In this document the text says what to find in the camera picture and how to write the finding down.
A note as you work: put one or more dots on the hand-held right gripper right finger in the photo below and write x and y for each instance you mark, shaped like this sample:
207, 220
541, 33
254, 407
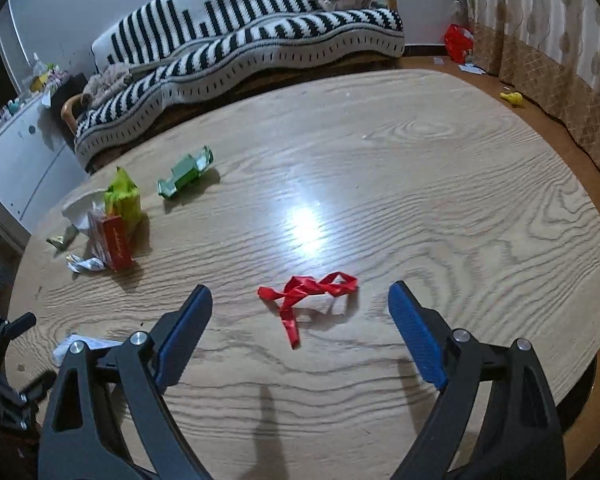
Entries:
420, 332

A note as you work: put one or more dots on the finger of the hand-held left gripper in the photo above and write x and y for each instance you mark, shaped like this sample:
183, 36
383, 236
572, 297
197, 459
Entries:
37, 389
22, 324

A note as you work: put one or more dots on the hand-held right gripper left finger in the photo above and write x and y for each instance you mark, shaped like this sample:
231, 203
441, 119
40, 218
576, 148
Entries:
182, 332

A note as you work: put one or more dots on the red ribbon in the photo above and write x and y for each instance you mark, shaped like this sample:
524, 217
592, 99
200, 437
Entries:
305, 287

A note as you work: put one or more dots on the white paper sheet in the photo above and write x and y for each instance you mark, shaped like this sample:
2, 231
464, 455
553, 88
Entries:
97, 344

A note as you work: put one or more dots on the crumpled silver white wrapper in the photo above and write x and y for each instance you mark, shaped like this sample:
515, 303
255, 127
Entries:
87, 263

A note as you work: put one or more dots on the green gold snack wrapper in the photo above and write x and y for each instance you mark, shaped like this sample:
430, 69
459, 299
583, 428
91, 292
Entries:
62, 239

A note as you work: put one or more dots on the red cardboard box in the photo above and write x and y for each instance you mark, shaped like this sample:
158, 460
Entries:
112, 242

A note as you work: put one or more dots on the white paper bowl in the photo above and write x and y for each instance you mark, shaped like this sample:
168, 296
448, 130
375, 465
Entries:
82, 207

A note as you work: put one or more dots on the yellow green snack packet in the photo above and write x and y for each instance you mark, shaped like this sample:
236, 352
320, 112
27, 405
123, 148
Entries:
124, 202

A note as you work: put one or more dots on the white cabinet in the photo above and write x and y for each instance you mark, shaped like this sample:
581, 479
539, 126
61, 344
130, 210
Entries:
25, 160

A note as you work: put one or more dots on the wooden sofa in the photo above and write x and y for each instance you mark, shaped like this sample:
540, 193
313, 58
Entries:
72, 110

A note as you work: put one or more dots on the clutter of small items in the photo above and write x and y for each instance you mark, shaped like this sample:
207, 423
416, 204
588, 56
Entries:
42, 80

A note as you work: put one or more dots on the yellow toy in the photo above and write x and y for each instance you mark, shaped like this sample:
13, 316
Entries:
511, 98

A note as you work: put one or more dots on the beige stuffed cloth toy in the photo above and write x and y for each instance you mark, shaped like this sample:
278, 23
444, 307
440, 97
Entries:
107, 85

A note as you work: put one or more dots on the white paper scrap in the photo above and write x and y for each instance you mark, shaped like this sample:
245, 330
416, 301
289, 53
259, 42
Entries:
472, 68

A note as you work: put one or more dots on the red plastic bag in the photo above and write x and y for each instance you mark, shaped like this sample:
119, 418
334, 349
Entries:
457, 45

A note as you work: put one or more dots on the black white striped blanket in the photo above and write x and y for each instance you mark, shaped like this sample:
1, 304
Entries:
240, 45

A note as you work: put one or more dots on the beige patterned curtain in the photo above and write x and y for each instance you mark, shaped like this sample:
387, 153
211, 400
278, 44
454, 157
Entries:
555, 35

